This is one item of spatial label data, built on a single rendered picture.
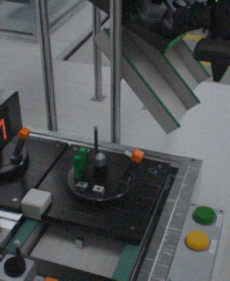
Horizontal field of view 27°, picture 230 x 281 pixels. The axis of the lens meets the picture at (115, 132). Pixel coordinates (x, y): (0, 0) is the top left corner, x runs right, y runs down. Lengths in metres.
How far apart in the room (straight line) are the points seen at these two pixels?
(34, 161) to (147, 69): 0.35
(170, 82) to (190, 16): 0.45
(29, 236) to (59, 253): 0.07
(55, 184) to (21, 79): 0.73
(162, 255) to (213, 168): 0.43
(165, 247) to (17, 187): 0.33
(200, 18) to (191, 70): 0.56
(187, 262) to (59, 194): 0.29
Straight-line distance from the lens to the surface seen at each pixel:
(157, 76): 1.21
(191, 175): 1.06
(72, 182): 0.99
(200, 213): 0.95
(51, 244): 0.97
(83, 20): 2.18
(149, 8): 1.04
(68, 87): 1.61
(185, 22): 0.79
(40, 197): 0.96
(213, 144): 1.35
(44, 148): 1.12
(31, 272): 0.71
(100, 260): 0.93
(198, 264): 0.88
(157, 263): 0.88
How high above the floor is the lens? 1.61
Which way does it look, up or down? 33 degrees down
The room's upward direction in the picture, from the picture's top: straight up
